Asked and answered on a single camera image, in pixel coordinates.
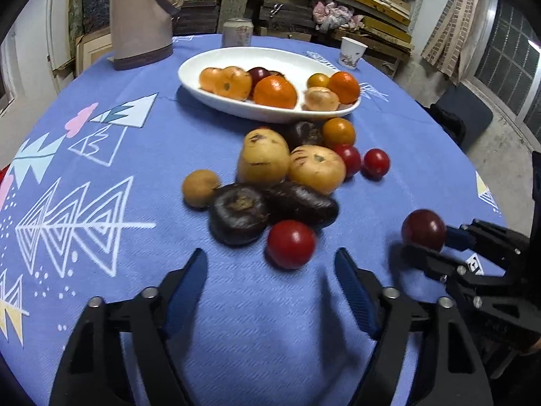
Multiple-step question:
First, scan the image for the marble pattern board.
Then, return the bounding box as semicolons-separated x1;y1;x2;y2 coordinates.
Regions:
70;0;85;39

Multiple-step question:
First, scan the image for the dark purple long fruit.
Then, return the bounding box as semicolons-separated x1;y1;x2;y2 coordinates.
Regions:
264;182;340;229

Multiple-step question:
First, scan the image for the small striped tan fruit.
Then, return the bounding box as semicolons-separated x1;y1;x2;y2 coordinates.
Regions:
198;68;225;93

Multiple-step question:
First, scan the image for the small brown longan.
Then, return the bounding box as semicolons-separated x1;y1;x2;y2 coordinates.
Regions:
182;170;221;209

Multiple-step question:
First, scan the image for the pink cloth bundle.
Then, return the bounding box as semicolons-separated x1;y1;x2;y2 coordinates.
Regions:
312;1;364;31

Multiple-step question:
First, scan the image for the shelf of wooden boards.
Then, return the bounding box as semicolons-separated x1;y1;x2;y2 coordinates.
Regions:
70;0;417;51

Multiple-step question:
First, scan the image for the dark brown mangosteen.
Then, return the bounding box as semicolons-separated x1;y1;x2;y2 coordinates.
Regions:
209;183;271;246
284;120;325;149

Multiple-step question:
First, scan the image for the brick pattern sheet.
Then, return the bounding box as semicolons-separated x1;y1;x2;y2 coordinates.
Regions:
420;0;487;85

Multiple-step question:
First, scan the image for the beige thermos jug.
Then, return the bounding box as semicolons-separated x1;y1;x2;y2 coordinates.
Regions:
109;0;182;71

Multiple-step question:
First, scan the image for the dark red plum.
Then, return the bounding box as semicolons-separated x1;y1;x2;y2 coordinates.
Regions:
247;67;273;89
401;209;447;253

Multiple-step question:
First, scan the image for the red cherry tomato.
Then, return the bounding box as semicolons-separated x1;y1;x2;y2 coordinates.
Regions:
334;144;362;178
362;148;391;179
266;220;317;270

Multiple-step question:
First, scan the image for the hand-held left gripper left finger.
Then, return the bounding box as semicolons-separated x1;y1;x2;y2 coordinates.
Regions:
48;247;209;406

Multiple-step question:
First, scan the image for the white leaning board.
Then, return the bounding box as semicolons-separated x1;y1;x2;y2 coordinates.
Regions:
46;0;74;89

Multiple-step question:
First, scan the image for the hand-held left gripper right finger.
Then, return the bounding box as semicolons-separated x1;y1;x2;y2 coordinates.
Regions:
334;247;493;406

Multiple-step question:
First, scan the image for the orange-tan striped fruit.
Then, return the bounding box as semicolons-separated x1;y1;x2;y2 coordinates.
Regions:
213;66;253;101

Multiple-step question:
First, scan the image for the large orange tangerine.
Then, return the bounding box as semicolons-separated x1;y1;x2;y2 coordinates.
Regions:
253;75;299;110

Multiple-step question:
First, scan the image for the pale tan round fruit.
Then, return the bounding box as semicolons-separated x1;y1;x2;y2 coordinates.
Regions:
304;87;340;111

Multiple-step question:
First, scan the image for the black jacket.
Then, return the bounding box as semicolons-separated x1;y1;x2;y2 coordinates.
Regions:
416;101;466;149

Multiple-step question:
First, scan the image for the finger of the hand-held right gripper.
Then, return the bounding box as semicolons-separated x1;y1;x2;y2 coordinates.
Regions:
401;246;470;284
444;219;531;271

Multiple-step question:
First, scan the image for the yellow tan round fruit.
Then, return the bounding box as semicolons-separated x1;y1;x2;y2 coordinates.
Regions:
237;129;291;187

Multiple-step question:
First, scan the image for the printed paper cup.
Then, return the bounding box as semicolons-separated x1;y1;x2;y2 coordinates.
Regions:
339;36;367;70

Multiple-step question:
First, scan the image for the pale drink can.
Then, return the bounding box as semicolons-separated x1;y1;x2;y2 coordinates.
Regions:
222;18;254;48

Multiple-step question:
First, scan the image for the grid window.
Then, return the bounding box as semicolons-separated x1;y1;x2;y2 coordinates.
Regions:
473;0;541;123

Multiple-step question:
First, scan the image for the white oval plate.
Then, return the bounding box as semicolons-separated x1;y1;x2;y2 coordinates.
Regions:
178;46;362;124

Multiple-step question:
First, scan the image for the beige cardboard frame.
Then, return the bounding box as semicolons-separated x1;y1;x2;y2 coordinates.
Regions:
76;31;115;72

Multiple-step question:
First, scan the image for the dark grey chair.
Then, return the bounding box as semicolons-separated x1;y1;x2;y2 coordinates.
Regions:
435;82;494;149

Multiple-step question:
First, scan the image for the small orange citrus fruit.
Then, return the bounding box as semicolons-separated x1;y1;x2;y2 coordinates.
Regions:
322;117;357;147

